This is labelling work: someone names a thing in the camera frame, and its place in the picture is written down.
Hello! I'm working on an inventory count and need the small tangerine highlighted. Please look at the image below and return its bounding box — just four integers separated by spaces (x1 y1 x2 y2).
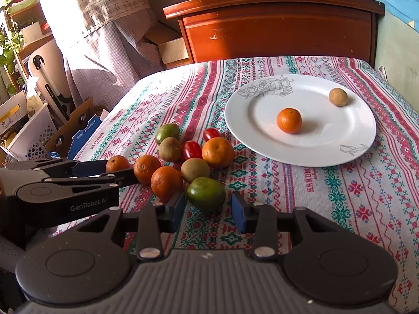
106 155 131 173

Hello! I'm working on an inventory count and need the green fruit back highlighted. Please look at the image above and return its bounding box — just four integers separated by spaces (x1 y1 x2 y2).
155 123 180 145

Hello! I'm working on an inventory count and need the green houseplant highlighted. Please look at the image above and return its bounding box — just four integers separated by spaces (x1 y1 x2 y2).
1 0 24 96

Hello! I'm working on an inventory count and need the beige sofa cushion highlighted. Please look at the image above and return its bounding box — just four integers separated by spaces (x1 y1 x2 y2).
375 12 419 109

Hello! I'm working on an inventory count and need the red-brown wooden cabinet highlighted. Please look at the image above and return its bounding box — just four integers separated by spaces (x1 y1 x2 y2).
163 0 385 65

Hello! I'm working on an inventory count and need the green fruit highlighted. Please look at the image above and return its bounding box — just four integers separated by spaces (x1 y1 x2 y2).
155 123 180 145
187 177 226 212

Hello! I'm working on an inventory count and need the brown kiwi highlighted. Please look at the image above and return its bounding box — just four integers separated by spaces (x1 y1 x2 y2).
328 88 349 107
180 158 210 184
158 137 182 162

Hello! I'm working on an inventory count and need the red tomato back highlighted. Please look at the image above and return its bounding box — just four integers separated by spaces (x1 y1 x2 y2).
202 128 221 142

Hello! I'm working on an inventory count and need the orange tangerine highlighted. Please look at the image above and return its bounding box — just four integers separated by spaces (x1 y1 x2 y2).
276 108 302 134

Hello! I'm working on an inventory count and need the checkered beige curtain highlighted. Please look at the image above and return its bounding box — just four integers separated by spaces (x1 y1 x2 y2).
39 0 165 112

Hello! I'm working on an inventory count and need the large tangerine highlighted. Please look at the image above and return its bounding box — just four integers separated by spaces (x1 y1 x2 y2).
202 138 235 169

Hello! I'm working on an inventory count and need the brown cardboard box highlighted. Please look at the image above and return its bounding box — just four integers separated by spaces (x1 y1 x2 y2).
45 98 104 158

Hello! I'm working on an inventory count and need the patterned striped tablecloth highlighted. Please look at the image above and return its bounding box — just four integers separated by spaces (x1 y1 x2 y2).
76 56 418 313

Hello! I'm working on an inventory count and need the red tomato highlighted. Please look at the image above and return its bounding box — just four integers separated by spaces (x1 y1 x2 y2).
202 128 221 142
182 140 202 161

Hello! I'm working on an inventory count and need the white floral plate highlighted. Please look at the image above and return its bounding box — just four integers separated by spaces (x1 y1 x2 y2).
224 75 376 167

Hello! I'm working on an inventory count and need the white perforated basket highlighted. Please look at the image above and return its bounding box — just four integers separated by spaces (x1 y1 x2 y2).
2 104 57 161

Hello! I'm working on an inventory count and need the green fruit front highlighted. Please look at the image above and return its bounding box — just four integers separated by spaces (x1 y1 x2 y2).
187 177 226 212

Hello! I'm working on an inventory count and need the tangerine front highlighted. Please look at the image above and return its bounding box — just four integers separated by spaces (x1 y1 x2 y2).
151 166 183 203

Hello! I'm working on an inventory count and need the brown kiwi back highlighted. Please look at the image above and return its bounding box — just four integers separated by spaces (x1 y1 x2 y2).
158 137 182 162

